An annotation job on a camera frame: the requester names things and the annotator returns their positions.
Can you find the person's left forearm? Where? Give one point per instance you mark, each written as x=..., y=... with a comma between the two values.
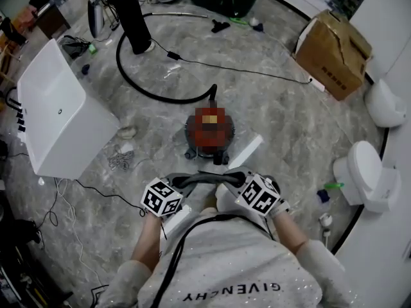
x=147, y=242

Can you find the black vacuum floor nozzle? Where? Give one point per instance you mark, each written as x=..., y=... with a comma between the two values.
x=220, y=26

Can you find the dark wooden desk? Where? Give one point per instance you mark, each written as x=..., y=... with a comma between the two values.
x=51, y=21

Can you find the white power strip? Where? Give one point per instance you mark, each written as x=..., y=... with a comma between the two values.
x=316, y=83

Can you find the black equipment rack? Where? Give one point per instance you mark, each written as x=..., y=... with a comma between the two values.
x=22, y=268

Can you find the white egg-shaped toilet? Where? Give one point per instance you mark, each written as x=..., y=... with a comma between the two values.
x=383, y=104

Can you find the green brush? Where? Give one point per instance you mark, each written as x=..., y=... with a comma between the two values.
x=238, y=20

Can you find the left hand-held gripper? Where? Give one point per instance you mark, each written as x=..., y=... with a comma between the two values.
x=160, y=197

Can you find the small green box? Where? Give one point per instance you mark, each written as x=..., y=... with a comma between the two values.
x=93, y=49

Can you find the person's white trousers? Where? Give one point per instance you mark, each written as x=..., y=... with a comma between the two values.
x=228, y=199

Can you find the blue cloth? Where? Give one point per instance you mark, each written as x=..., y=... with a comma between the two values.
x=323, y=196

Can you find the person's light grey shirt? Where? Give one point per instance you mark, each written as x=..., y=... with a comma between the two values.
x=231, y=261

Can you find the black bathtub faucet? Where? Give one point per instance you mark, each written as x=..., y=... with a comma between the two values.
x=17, y=114

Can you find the white rectangular bathtub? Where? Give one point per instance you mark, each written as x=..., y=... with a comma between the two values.
x=80, y=133

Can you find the white toilet with tank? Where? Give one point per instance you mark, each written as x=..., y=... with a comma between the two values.
x=363, y=172

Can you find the person's right forearm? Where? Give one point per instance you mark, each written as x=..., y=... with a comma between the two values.
x=289, y=233

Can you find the green spray bottle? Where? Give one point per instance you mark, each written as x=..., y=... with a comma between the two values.
x=334, y=185

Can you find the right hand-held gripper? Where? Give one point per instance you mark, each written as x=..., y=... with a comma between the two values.
x=258, y=196

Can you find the red vacuum cleaner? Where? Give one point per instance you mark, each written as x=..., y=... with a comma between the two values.
x=208, y=133

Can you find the torn cardboard box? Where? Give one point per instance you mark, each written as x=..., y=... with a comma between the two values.
x=330, y=63

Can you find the white toilet brush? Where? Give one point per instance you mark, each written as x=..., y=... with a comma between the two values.
x=326, y=220

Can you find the metal vacuum tube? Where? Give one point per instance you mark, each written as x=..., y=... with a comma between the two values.
x=180, y=13

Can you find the dark bag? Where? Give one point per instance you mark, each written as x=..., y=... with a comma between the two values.
x=74, y=46

